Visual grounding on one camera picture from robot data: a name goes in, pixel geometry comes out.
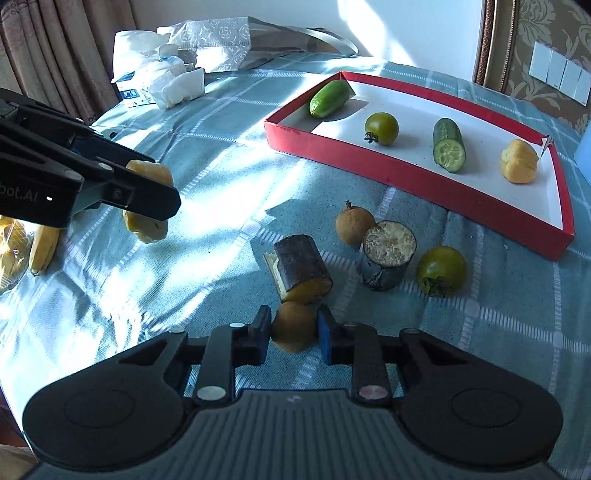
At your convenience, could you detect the light green cucumber piece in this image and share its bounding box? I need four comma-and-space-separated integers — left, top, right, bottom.
309, 80, 354, 117

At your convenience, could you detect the checked teal tablecloth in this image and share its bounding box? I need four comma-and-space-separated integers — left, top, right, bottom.
0, 51, 591, 480

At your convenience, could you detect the white wall switch panel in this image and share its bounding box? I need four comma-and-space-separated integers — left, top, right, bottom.
529, 41, 591, 106

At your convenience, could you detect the grey tote bag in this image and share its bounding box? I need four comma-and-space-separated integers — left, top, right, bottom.
240, 16, 360, 70

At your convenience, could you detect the clear plastic bag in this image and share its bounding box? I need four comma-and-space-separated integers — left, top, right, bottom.
0, 218, 37, 292

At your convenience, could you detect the wooden wall panel frame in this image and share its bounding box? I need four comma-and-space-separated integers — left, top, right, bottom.
473, 0, 522, 86

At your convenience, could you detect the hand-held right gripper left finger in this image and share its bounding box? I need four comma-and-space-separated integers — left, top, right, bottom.
110, 305, 273, 407

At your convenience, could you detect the green tomato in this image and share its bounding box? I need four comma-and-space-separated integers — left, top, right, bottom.
416, 246, 468, 297
364, 112, 400, 147

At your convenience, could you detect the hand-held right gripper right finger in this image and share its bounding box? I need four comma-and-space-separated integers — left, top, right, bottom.
316, 305, 469, 407

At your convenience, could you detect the white tissue pack blue label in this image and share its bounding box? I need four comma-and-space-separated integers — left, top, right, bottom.
112, 30, 188, 109

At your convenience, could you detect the dark eggplant piece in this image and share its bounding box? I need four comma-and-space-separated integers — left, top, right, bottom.
360, 220, 417, 292

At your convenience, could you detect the brown longan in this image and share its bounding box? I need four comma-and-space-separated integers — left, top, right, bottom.
271, 301, 320, 354
335, 200, 376, 246

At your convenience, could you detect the crumpled white tissue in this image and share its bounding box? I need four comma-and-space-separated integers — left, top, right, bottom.
152, 67, 206, 110

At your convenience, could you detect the white patterned bag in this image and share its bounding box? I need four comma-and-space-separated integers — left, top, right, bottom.
157, 19, 252, 73

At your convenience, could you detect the beige patterned curtain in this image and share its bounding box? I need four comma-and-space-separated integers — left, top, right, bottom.
0, 0, 139, 125

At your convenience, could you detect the dark green cucumber piece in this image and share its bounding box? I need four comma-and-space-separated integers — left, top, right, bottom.
433, 117, 467, 174

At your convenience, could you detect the yellow pepper piece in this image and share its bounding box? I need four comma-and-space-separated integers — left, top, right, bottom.
500, 139, 540, 184

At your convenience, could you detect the red cardboard tray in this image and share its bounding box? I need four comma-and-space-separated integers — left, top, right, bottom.
264, 71, 577, 262

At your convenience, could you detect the yellow jackfruit piece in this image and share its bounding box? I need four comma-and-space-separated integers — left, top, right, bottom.
122, 159, 174, 244

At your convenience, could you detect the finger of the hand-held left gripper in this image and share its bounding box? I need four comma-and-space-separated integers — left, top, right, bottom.
73, 161, 182, 222
0, 88, 156, 174

